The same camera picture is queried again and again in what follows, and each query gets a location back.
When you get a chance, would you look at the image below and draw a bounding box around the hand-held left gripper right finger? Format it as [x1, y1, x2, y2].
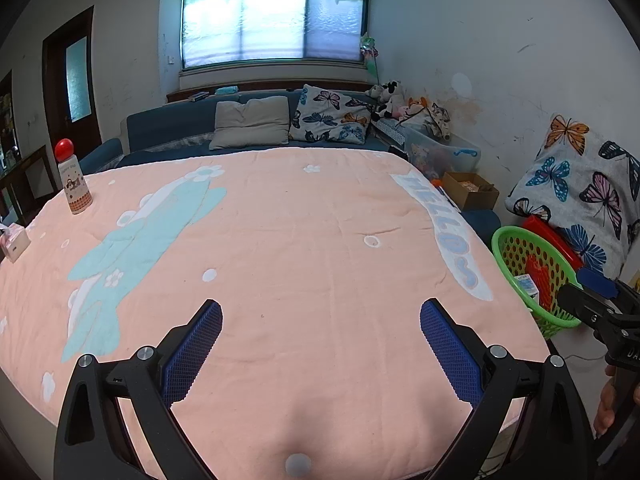
[419, 299, 591, 480]

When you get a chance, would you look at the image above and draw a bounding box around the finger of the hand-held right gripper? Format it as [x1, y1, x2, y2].
[556, 283, 627, 334]
[576, 267, 640, 307]

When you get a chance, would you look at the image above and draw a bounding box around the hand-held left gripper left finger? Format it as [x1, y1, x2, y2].
[55, 299, 223, 480]

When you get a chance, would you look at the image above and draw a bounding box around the green plastic basket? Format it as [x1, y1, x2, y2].
[491, 226, 583, 338]

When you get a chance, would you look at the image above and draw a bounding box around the red foam net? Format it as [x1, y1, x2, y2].
[525, 255, 561, 313]

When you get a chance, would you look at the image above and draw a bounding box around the white milk carton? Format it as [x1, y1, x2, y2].
[514, 272, 541, 306]

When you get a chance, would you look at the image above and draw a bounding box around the person's right hand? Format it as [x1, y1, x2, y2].
[594, 364, 618, 437]

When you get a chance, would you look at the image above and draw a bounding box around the grey butterfly blanket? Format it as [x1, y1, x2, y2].
[505, 114, 640, 278]

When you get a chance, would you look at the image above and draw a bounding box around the pink printed blanket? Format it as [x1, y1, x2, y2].
[0, 146, 551, 480]

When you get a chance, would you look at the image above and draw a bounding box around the cardboard box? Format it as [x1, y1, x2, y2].
[442, 171, 500, 211]

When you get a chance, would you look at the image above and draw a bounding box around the clear storage bin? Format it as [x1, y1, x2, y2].
[404, 127, 482, 181]

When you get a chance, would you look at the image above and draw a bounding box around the red-capped printed bottle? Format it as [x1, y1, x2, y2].
[55, 139, 93, 216]

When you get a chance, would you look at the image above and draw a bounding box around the pink tissue box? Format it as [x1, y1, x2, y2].
[0, 223, 32, 263]

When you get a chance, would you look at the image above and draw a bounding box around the blue sofa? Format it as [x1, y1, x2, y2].
[79, 89, 501, 233]

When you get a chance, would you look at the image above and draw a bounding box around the white patterned board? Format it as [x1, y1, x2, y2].
[375, 120, 407, 144]

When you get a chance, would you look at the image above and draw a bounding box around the patterned cloth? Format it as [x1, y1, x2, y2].
[425, 102, 452, 141]

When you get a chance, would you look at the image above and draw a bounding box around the grey pillow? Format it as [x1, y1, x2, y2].
[209, 96, 291, 151]

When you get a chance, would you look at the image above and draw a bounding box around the orange plush toy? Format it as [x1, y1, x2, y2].
[400, 97, 428, 121]

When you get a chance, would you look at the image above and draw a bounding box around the black white cow plush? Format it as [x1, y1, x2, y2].
[375, 80, 405, 121]

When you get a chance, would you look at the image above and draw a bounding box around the butterfly print pillow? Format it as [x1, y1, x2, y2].
[289, 84, 373, 145]

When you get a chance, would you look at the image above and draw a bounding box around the dark wooden door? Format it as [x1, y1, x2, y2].
[42, 6, 103, 151]

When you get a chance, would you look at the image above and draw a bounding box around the dark glass cabinet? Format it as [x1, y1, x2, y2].
[0, 70, 21, 171]

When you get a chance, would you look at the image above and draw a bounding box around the colourful pinwheel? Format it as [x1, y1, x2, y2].
[359, 32, 383, 86]

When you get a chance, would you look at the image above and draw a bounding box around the window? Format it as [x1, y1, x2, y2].
[181, 0, 370, 72]

